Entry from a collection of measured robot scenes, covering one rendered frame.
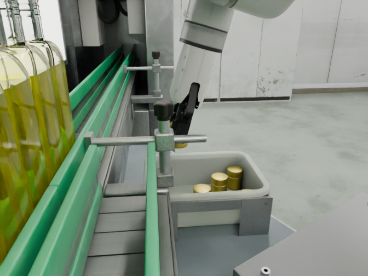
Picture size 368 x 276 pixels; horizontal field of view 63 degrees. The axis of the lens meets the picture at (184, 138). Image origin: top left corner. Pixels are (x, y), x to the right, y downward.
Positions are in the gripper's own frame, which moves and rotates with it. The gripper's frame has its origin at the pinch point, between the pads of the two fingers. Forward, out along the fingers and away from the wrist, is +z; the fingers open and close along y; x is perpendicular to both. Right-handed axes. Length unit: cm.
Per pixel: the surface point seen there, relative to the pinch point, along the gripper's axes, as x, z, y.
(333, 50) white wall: 269, -40, -391
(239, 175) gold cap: 15.7, 8.1, -1.8
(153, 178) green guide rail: -5.8, -2.8, 25.7
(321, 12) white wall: 228, -84, -391
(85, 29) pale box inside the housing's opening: -33, -5, -83
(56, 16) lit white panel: -34, -10, -41
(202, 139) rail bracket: 1.3, -3.6, 13.7
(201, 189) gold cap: 6.8, 9.6, 4.2
